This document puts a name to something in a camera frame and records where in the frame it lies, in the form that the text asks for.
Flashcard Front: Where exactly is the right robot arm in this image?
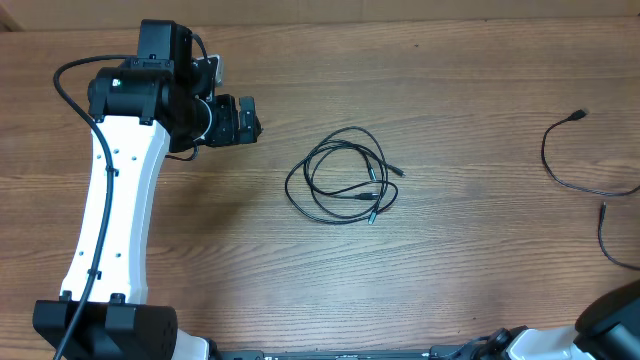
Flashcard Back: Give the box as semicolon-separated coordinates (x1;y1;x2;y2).
471;281;639;360

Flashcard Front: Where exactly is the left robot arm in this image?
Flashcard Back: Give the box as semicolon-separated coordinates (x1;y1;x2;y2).
32;20;262;360

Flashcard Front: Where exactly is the black USB cable long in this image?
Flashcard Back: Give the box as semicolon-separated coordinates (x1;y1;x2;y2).
540;108;639;271

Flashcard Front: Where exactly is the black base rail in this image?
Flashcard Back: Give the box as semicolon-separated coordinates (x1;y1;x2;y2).
214;344;499;360

